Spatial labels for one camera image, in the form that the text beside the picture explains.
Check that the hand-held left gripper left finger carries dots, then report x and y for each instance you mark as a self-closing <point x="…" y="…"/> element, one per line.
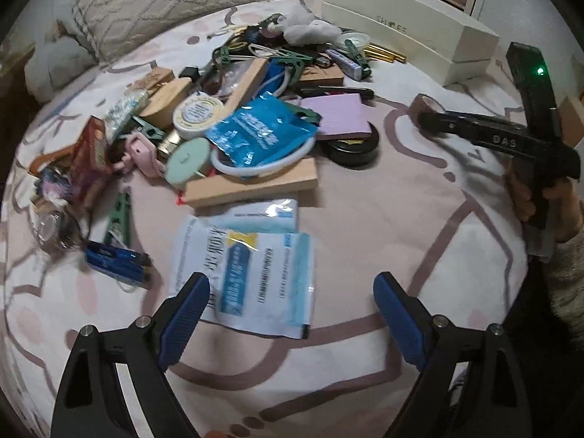
<point x="185" y="319"/>

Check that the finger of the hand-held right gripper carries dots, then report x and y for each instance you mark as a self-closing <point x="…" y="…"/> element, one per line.
<point x="497" y="122"/>
<point x="449" y="125"/>

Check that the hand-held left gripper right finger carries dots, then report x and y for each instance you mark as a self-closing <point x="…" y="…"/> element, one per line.
<point x="399" y="324"/>

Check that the brown tape roll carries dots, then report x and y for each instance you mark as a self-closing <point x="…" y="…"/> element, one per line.
<point x="422" y="102"/>

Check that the blue battery pack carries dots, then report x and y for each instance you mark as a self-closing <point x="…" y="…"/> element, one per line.
<point x="116" y="260"/>

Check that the black round tin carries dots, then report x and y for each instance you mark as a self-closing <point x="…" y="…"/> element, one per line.
<point x="351" y="150"/>

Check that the purple notebook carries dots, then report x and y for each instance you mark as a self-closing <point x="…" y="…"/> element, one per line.
<point x="335" y="114"/>

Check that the long wooden block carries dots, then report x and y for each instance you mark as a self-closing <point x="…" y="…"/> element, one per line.
<point x="255" y="189"/>

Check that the person's right forearm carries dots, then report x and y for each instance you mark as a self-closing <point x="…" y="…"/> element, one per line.
<point x="570" y="273"/>

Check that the person's right hand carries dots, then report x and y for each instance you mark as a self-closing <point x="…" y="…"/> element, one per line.
<point x="520" y="196"/>

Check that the light blue mask packet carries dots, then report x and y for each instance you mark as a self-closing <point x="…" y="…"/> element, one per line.
<point x="273" y="283"/>

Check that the white blue tube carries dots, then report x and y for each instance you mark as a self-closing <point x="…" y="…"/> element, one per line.
<point x="349" y="64"/>

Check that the white blue tissue packet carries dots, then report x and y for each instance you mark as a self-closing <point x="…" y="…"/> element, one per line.
<point x="260" y="214"/>

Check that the white round dish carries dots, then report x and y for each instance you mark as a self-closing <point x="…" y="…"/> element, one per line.
<point x="351" y="36"/>

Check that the brown board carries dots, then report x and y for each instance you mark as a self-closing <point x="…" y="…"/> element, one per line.
<point x="321" y="75"/>

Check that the green round lid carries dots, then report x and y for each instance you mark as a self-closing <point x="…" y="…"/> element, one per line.
<point x="187" y="164"/>

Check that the glass jar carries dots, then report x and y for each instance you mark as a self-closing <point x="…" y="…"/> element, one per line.
<point x="50" y="228"/>

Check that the white cotton wad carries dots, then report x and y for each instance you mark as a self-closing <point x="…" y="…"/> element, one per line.
<point x="310" y="29"/>

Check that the large green plastic clip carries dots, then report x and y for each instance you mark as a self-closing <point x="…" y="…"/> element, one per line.
<point x="292" y="61"/>

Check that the pink small device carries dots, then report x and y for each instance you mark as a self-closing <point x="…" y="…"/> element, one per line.
<point x="141" y="153"/>

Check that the gold bottle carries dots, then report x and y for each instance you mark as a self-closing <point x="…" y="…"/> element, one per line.
<point x="169" y="143"/>

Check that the colourful candy wrappers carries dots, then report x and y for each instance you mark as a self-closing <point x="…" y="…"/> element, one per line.
<point x="54" y="187"/>

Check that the red snack packet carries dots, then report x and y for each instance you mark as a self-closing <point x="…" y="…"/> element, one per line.
<point x="93" y="155"/>

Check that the blue plastic packet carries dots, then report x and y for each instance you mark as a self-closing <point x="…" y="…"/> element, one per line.
<point x="255" y="132"/>

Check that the narrow wooden block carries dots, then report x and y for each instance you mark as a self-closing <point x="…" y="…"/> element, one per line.
<point x="248" y="86"/>

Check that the white round tin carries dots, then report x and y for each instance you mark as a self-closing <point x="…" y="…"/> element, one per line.
<point x="198" y="114"/>

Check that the brown case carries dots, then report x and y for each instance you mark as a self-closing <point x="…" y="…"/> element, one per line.
<point x="45" y="159"/>

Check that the floral pouch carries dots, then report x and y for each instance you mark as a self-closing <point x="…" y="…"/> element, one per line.
<point x="125" y="109"/>

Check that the rounded wooden box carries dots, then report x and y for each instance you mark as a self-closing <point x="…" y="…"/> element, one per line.
<point x="164" y="98"/>

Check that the cork piece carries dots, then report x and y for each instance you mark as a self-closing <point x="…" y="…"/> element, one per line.
<point x="155" y="80"/>

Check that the black small box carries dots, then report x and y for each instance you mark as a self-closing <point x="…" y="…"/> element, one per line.
<point x="189" y="72"/>

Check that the grey cloth bundle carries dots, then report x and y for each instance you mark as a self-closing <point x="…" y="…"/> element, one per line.
<point x="54" y="68"/>

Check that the beige textured pillow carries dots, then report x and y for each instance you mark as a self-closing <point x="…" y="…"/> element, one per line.
<point x="159" y="4"/>

